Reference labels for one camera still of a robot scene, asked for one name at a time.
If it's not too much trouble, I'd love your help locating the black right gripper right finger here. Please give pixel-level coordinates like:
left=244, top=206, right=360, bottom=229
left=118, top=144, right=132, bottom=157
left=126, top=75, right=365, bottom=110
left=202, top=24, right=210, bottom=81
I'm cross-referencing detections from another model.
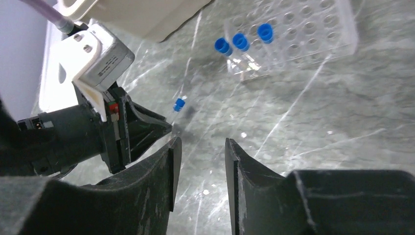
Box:
left=225, top=138, right=415, bottom=235

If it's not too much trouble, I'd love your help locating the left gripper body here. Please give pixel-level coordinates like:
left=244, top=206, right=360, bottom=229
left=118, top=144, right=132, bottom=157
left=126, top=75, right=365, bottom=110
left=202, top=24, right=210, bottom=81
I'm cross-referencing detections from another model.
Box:
left=0, top=85, right=130, bottom=176

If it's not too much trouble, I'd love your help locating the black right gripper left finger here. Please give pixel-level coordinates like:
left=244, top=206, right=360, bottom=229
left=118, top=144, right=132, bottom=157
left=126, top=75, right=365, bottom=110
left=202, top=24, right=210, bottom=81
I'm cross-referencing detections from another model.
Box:
left=0, top=137, right=182, bottom=235

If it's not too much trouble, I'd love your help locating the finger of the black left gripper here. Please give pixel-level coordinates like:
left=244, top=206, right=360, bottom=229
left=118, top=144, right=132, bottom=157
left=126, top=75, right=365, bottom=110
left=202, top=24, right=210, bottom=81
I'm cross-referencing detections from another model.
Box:
left=125, top=95, right=170, bottom=130
left=129, top=124, right=172, bottom=162

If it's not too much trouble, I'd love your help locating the blue capped test tube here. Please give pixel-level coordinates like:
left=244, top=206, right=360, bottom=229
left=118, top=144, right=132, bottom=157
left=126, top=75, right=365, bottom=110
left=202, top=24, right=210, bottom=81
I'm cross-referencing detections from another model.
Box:
left=257, top=23, right=279, bottom=64
left=232, top=33, right=261, bottom=71
left=169, top=95, right=188, bottom=126
left=214, top=37, right=242, bottom=74

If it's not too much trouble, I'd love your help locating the white bin lid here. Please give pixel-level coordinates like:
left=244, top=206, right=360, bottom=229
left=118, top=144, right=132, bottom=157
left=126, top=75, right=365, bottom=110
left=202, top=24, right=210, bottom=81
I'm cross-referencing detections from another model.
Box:
left=39, top=23, right=78, bottom=112

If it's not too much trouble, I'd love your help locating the beige plastic bin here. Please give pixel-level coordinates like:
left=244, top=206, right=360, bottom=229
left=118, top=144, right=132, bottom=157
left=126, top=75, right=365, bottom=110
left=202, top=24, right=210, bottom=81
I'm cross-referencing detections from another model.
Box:
left=57, top=0, right=210, bottom=43

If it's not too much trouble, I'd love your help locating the clear acrylic tube rack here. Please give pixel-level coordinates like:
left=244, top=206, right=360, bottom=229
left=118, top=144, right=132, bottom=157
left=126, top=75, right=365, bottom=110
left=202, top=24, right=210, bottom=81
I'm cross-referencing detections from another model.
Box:
left=223, top=0, right=359, bottom=81

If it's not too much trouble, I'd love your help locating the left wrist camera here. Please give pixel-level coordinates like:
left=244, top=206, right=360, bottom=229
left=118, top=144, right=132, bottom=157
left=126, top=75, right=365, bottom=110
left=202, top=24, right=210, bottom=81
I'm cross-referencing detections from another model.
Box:
left=51, top=23, right=135, bottom=122

